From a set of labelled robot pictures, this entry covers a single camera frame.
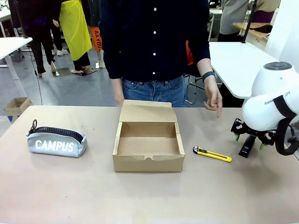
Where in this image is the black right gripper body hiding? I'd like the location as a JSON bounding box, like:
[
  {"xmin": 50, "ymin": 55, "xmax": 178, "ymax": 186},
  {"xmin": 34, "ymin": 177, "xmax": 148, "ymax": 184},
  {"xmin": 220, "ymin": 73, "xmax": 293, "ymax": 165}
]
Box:
[{"xmin": 242, "ymin": 127, "xmax": 260, "ymax": 138}]

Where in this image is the black stapler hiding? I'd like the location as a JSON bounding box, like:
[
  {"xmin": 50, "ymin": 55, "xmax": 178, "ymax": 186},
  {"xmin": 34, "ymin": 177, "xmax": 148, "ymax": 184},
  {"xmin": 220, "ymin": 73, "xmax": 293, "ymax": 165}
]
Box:
[{"xmin": 238, "ymin": 134, "xmax": 256, "ymax": 157}]

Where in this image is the yellow utility knife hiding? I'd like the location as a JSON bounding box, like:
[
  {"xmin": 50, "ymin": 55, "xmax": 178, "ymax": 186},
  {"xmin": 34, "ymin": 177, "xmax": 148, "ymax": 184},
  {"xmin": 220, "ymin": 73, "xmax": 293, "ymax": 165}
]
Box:
[{"xmin": 192, "ymin": 146, "xmax": 233, "ymax": 163}]

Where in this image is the brown cardboard box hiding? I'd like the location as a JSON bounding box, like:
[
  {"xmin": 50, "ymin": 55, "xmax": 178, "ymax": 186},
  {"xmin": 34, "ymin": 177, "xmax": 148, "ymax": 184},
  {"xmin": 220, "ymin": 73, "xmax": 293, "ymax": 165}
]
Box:
[{"xmin": 112, "ymin": 99, "xmax": 185, "ymax": 173}]

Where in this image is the grey CAMPUS pencil case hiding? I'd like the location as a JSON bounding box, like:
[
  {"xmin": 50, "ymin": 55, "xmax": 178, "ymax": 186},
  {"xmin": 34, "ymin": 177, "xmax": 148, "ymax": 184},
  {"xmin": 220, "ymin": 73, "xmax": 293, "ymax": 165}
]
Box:
[{"xmin": 26, "ymin": 119, "xmax": 88, "ymax": 158}]

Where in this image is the person's left forearm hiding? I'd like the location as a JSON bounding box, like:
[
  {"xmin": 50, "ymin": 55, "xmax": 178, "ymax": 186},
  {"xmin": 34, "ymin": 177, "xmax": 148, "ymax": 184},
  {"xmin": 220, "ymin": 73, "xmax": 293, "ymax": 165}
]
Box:
[{"xmin": 197, "ymin": 57, "xmax": 214, "ymax": 75}]

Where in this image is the person's right forearm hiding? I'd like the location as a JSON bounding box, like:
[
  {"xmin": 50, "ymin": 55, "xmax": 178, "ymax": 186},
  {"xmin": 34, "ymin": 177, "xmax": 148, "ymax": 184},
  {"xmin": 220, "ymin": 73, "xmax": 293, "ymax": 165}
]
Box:
[{"xmin": 111, "ymin": 78, "xmax": 125, "ymax": 100}]

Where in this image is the small cardboard floor box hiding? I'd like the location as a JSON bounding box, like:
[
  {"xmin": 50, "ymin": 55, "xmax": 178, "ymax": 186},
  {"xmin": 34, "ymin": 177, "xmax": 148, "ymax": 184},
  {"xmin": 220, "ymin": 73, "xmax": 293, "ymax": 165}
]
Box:
[{"xmin": 4, "ymin": 97, "xmax": 33, "ymax": 116}]

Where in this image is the person's left hand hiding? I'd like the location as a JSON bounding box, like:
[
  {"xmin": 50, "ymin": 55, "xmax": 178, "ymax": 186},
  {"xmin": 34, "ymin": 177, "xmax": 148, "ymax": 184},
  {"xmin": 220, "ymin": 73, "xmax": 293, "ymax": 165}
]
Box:
[{"xmin": 203, "ymin": 76, "xmax": 223, "ymax": 119}]

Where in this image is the black metal chair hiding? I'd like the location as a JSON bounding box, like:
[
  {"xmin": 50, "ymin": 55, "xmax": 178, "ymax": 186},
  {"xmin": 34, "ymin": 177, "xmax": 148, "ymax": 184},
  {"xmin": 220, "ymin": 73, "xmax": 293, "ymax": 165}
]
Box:
[{"xmin": 183, "ymin": 73, "xmax": 221, "ymax": 105}]

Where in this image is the black wrist watch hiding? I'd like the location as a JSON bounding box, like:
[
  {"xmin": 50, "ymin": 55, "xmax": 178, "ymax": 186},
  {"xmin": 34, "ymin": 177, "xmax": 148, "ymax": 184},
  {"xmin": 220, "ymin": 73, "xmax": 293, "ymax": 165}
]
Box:
[{"xmin": 202, "ymin": 71, "xmax": 216, "ymax": 83}]

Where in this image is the large white table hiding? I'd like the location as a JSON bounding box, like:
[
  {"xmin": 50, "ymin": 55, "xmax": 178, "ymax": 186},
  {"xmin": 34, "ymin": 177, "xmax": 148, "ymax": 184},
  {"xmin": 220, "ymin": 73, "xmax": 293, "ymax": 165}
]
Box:
[{"xmin": 208, "ymin": 41, "xmax": 281, "ymax": 100}]

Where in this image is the wooden table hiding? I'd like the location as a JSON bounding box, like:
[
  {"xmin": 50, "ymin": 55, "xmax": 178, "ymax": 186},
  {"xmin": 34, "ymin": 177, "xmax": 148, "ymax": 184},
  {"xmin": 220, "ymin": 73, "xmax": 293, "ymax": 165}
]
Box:
[{"xmin": 233, "ymin": 22, "xmax": 273, "ymax": 43}]

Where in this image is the black stand pole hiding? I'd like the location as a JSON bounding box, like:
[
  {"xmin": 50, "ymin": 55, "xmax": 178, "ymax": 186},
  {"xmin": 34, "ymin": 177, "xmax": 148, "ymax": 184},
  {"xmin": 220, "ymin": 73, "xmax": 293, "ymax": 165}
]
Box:
[{"xmin": 240, "ymin": 0, "xmax": 258, "ymax": 44}]

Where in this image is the person in grey top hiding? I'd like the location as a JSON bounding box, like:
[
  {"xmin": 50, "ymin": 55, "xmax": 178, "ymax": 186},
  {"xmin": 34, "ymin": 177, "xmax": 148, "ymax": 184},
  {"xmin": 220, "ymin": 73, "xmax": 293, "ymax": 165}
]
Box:
[{"xmin": 219, "ymin": 0, "xmax": 281, "ymax": 42}]

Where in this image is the person in dark navy shirt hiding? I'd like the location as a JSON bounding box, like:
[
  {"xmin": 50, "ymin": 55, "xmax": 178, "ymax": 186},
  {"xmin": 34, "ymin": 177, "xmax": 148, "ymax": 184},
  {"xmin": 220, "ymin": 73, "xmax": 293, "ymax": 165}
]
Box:
[{"xmin": 99, "ymin": 0, "xmax": 211, "ymax": 107}]

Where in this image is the orange printed garment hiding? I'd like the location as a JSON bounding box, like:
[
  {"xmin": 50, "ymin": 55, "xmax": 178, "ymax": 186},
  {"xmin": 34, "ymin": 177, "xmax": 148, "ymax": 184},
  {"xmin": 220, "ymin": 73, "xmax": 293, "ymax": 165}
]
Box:
[{"xmin": 90, "ymin": 26, "xmax": 102, "ymax": 52}]

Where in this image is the person in yellow apron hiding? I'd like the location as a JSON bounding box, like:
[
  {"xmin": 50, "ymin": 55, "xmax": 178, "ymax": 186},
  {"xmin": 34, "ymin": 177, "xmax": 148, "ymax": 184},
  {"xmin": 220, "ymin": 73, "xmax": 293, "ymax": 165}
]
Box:
[{"xmin": 59, "ymin": 0, "xmax": 94, "ymax": 76}]

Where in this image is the person in black clothes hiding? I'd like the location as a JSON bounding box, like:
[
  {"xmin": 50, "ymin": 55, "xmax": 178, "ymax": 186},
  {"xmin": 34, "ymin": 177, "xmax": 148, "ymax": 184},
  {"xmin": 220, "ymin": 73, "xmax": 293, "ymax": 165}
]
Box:
[{"xmin": 17, "ymin": 0, "xmax": 64, "ymax": 77}]

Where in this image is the white table with grey leg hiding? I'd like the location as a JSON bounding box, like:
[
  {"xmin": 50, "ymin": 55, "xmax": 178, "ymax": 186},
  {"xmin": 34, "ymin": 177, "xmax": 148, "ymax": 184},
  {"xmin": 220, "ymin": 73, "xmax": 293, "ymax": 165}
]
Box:
[{"xmin": 0, "ymin": 36, "xmax": 33, "ymax": 81}]

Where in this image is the black floor cable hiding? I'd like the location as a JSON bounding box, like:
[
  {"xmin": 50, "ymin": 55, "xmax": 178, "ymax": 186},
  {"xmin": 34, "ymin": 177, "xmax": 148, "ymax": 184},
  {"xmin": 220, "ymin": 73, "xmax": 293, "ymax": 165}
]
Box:
[{"xmin": 29, "ymin": 48, "xmax": 44, "ymax": 105}]

